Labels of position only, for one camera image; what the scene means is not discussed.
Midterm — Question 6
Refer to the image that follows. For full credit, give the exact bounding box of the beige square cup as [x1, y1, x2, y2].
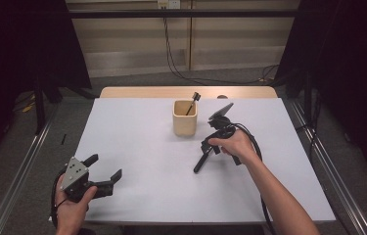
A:
[172, 99, 199, 137]

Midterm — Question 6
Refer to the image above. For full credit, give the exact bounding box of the thin black makeup brush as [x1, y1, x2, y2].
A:
[185, 91, 202, 117]

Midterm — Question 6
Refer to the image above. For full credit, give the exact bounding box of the black metal stand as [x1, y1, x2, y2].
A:
[302, 71, 315, 129]
[33, 73, 47, 135]

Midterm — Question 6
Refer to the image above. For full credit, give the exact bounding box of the person's left hand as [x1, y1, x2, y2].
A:
[54, 177, 98, 229]

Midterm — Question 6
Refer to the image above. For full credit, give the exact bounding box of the black curtain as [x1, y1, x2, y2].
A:
[0, 0, 93, 174]
[274, 0, 367, 188]

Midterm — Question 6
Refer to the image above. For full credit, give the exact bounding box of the black wall cable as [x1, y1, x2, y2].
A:
[162, 8, 280, 86]

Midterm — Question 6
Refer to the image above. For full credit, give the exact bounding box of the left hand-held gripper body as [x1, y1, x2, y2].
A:
[59, 156, 115, 204]

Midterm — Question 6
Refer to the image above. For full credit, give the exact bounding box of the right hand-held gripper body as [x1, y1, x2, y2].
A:
[207, 102, 238, 140]

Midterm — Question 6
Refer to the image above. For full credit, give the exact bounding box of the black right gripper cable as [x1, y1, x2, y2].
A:
[226, 121, 277, 235]

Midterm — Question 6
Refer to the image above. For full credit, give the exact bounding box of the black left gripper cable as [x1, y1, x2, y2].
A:
[50, 168, 69, 227]

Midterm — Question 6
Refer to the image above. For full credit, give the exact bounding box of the person's right hand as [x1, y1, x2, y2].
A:
[207, 129, 260, 166]

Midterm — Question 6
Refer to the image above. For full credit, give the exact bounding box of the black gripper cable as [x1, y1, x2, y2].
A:
[50, 168, 69, 227]
[226, 121, 277, 235]

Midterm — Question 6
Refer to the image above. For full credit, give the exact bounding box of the white wall socket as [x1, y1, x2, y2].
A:
[157, 0, 182, 10]

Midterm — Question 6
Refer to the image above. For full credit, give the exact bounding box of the white table mat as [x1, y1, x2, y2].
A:
[72, 97, 337, 225]

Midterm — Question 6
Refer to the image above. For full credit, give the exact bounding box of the metal floor rail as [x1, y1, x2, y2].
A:
[0, 104, 59, 235]
[289, 99, 367, 235]

